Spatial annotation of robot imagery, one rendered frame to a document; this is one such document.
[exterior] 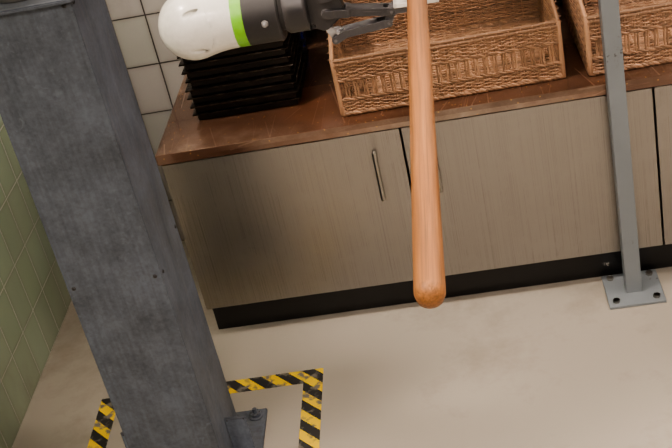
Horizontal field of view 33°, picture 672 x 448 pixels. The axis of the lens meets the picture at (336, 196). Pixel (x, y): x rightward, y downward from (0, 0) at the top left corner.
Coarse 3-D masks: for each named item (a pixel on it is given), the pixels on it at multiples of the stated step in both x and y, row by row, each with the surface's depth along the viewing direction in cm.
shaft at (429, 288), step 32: (416, 0) 166; (416, 32) 156; (416, 64) 147; (416, 96) 139; (416, 128) 132; (416, 160) 126; (416, 192) 120; (416, 224) 115; (416, 256) 110; (416, 288) 106
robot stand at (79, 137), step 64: (64, 0) 202; (0, 64) 209; (64, 64) 209; (64, 128) 215; (128, 128) 225; (64, 192) 222; (128, 192) 222; (64, 256) 230; (128, 256) 230; (128, 320) 238; (192, 320) 250; (128, 384) 246; (192, 384) 246; (256, 384) 292; (320, 384) 287
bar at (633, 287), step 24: (600, 0) 254; (600, 24) 260; (624, 72) 262; (624, 96) 265; (624, 120) 268; (624, 144) 271; (624, 168) 275; (624, 192) 278; (624, 216) 282; (624, 240) 285; (624, 264) 289; (624, 288) 295; (648, 288) 293
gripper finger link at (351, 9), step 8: (352, 8) 175; (360, 8) 175; (368, 8) 175; (376, 8) 175; (384, 8) 175; (392, 8) 175; (328, 16) 175; (336, 16) 175; (344, 16) 175; (352, 16) 176
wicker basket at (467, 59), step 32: (352, 0) 311; (384, 0) 311; (448, 0) 310; (480, 0) 309; (512, 0) 308; (544, 0) 288; (384, 32) 313; (448, 32) 311; (480, 32) 306; (512, 32) 270; (544, 32) 270; (352, 64) 275; (384, 64) 274; (448, 64) 274; (480, 64) 290; (512, 64) 274; (544, 64) 274; (352, 96) 280; (384, 96) 278; (448, 96) 278
